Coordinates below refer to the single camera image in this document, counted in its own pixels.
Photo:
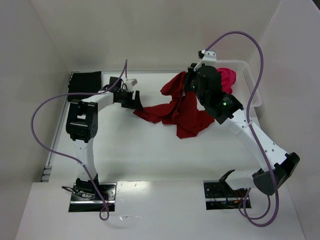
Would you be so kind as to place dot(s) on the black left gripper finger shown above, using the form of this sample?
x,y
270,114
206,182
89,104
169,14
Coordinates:
x,y
115,85
137,105

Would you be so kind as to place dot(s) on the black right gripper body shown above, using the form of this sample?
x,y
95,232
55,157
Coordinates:
x,y
189,78

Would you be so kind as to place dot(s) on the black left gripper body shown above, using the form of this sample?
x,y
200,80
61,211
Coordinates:
x,y
135,99

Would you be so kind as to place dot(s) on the dark red t shirt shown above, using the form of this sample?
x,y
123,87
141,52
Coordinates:
x,y
182,111

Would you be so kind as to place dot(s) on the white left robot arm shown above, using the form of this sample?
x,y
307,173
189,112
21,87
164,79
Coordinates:
x,y
82,127

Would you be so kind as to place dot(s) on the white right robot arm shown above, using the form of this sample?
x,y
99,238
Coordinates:
x,y
276,165

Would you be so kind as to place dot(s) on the pink crumpled t shirt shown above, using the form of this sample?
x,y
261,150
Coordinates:
x,y
228,79

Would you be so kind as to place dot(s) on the black folded t shirt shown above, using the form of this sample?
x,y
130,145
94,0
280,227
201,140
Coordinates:
x,y
86,82

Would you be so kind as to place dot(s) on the white plastic basket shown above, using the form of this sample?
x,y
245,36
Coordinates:
x,y
245,81

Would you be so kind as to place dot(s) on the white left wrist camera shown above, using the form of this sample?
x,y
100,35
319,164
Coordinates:
x,y
128,84

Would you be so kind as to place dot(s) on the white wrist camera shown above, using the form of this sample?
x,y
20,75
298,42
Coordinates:
x,y
207,58
128,84

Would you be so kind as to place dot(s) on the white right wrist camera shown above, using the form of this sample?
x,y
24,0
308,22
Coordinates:
x,y
207,58

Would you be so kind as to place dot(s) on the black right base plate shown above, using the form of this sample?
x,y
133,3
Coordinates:
x,y
217,199

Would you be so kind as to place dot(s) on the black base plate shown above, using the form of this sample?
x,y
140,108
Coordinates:
x,y
82,201
217,199

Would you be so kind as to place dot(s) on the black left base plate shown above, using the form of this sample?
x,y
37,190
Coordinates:
x,y
82,201

